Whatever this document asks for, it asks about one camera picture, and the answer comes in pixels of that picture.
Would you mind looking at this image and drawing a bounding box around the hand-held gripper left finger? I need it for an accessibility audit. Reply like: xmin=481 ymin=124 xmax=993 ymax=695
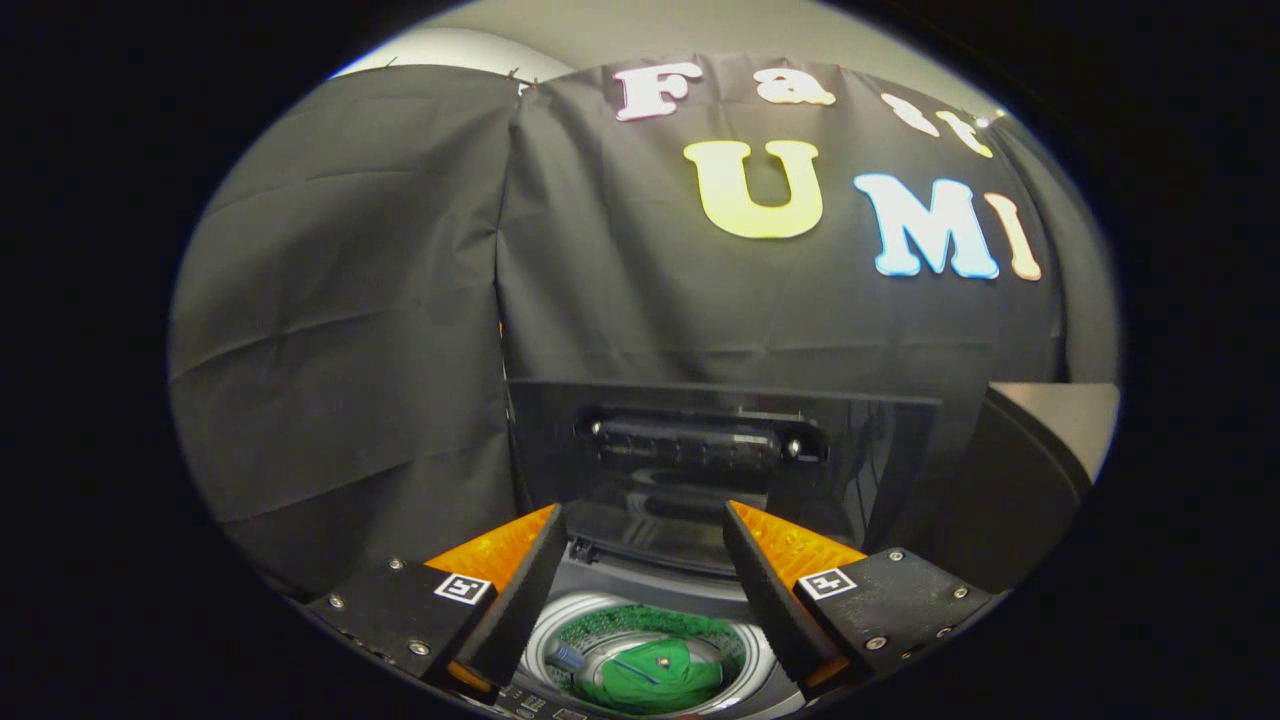
xmin=303 ymin=503 xmax=567 ymax=697

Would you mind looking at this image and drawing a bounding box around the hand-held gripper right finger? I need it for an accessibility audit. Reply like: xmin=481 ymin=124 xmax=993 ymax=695
xmin=722 ymin=499 xmax=1002 ymax=692

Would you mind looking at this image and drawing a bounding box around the green polo shirt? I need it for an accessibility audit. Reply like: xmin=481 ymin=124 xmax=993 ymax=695
xmin=574 ymin=637 xmax=727 ymax=714

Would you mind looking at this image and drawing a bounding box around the dark washing machine lid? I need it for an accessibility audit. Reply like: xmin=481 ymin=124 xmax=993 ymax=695
xmin=507 ymin=377 xmax=942 ymax=578

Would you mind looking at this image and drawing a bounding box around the beige cabinet with dark top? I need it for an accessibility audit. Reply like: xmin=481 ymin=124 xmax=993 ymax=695
xmin=868 ymin=381 xmax=1122 ymax=593

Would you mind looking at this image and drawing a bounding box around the black backdrop cloth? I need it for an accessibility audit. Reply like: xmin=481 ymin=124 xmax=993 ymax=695
xmin=167 ymin=54 xmax=1120 ymax=603

